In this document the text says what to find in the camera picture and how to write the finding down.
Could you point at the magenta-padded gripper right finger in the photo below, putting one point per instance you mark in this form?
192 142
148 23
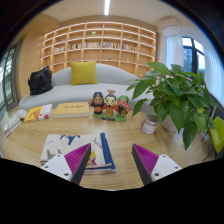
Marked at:
163 166

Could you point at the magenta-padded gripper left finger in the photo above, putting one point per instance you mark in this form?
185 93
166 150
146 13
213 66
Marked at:
58 166

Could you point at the small white can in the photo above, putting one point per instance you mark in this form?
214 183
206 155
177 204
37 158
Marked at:
150 125

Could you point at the yellow and orange book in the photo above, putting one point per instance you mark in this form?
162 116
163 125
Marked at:
36 113

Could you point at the plain yellow book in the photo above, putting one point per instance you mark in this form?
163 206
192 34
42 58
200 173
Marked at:
71 110

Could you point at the red and white book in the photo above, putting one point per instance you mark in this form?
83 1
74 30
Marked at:
11 125

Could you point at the small patterned white pouch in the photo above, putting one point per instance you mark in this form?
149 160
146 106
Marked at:
21 114

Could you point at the lime green chair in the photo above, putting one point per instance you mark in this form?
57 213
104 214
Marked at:
218 133

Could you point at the green leafy potted plant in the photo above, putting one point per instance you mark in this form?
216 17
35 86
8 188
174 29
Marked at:
176 96

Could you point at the light grey curved sofa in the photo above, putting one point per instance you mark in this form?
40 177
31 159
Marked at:
66 93

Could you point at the three-figure cartoon figurine set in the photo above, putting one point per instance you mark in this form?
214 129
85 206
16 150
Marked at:
110 105

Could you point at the black bag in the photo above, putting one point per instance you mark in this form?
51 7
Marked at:
40 81

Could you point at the yellow square cushion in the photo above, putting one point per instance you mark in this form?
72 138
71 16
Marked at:
83 72

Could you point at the white sheer curtain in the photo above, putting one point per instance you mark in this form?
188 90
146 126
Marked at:
174 50
215 76

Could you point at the dark framed window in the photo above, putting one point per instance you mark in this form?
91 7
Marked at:
193 55

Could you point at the long ceiling light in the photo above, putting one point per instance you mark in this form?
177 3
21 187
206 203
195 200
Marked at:
107 6

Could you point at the glass door with grey frame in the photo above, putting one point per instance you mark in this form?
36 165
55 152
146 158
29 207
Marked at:
8 80

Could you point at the wooden wall shelf unit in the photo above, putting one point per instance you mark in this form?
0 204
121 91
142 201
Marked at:
100 40

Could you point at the white wall air conditioner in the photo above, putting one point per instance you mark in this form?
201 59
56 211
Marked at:
170 23

